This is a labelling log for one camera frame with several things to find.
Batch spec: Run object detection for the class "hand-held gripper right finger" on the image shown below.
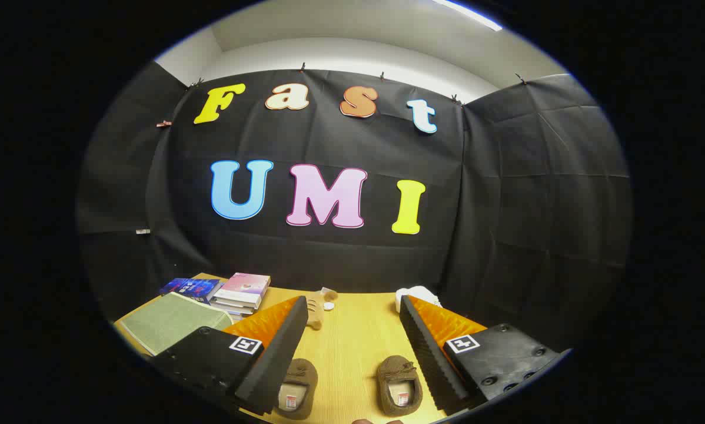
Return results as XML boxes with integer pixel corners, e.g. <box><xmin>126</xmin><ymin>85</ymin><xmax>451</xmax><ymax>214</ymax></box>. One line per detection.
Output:
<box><xmin>400</xmin><ymin>295</ymin><xmax>565</xmax><ymax>413</ymax></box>

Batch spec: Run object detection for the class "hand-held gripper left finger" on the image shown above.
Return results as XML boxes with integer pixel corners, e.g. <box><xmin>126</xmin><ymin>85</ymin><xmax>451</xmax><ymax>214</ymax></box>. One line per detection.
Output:
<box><xmin>152</xmin><ymin>296</ymin><xmax>310</xmax><ymax>416</ymax></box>

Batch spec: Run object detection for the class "brown suede shoe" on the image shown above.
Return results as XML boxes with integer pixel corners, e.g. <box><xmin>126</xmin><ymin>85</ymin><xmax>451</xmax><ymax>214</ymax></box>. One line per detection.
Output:
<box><xmin>377</xmin><ymin>355</ymin><xmax>424</xmax><ymax>418</ymax></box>
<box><xmin>275</xmin><ymin>358</ymin><xmax>319</xmax><ymax>420</ymax></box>

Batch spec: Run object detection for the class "pale green fabric storage box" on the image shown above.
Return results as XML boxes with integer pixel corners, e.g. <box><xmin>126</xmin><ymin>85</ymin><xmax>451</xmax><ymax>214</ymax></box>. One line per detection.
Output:
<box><xmin>120</xmin><ymin>293</ymin><xmax>234</xmax><ymax>356</ymax></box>

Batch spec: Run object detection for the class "white plush toy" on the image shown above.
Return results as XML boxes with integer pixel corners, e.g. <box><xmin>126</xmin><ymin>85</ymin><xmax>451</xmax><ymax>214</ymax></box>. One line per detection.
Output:
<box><xmin>395</xmin><ymin>286</ymin><xmax>443</xmax><ymax>313</ymax></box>

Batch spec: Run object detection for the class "light blue book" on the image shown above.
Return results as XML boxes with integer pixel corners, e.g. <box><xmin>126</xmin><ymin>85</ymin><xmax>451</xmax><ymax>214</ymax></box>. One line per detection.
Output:
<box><xmin>210</xmin><ymin>303</ymin><xmax>259</xmax><ymax>319</ymax></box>

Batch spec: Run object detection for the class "grey book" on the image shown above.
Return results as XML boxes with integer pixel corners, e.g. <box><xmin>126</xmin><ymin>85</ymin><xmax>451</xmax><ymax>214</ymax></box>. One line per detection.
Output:
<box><xmin>211</xmin><ymin>297</ymin><xmax>263</xmax><ymax>313</ymax></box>

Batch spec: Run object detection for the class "brown striped plush toy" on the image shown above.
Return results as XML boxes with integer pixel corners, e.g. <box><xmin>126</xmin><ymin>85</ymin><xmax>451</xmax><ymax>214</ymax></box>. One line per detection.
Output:
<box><xmin>305</xmin><ymin>287</ymin><xmax>338</xmax><ymax>330</ymax></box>

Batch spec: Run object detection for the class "pink cover book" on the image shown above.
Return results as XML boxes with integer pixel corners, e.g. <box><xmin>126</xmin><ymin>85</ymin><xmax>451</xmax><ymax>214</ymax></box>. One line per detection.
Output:
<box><xmin>214</xmin><ymin>273</ymin><xmax>271</xmax><ymax>310</ymax></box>

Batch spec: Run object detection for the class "dark blue book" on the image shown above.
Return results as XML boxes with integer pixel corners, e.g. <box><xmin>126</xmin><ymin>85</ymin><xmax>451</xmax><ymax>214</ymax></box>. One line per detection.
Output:
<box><xmin>159</xmin><ymin>278</ymin><xmax>221</xmax><ymax>303</ymax></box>

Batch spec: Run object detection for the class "black backdrop cloth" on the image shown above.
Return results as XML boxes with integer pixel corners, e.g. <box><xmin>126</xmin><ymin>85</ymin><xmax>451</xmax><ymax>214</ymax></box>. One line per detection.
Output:
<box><xmin>76</xmin><ymin>62</ymin><xmax>633</xmax><ymax>354</ymax></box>

